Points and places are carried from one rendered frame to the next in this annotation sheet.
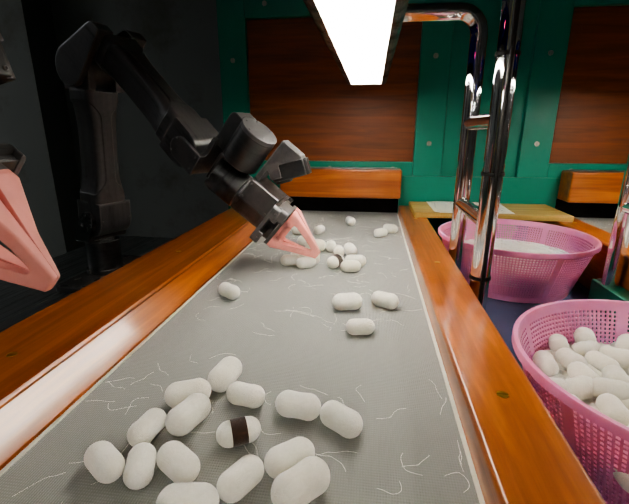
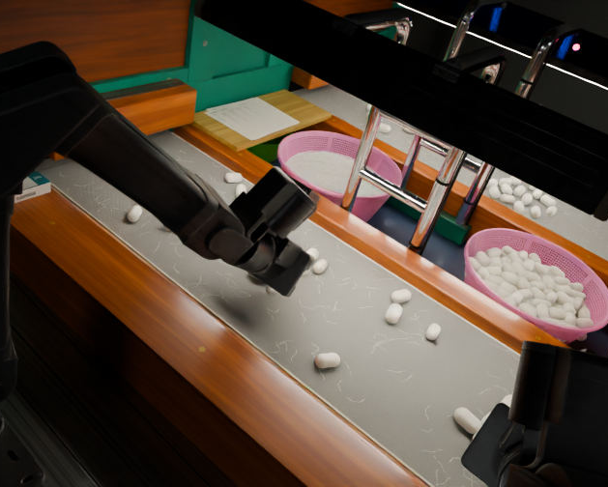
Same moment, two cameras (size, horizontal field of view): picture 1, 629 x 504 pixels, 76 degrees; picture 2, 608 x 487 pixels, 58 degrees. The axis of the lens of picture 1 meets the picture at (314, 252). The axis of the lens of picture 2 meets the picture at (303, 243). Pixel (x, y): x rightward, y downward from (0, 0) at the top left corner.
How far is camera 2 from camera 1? 0.79 m
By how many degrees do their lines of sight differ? 64
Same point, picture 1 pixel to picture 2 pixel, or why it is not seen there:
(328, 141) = (88, 54)
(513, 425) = not seen: hidden behind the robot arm
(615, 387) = (520, 297)
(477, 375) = (521, 333)
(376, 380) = (484, 362)
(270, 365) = (450, 395)
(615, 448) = (559, 333)
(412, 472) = not seen: hidden behind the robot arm
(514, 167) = (265, 56)
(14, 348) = not seen: outside the picture
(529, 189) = (275, 76)
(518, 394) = (538, 333)
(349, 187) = (143, 124)
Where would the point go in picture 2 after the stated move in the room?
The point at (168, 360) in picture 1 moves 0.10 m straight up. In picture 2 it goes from (420, 443) to (452, 392)
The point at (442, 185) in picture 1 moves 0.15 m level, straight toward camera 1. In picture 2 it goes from (213, 88) to (256, 120)
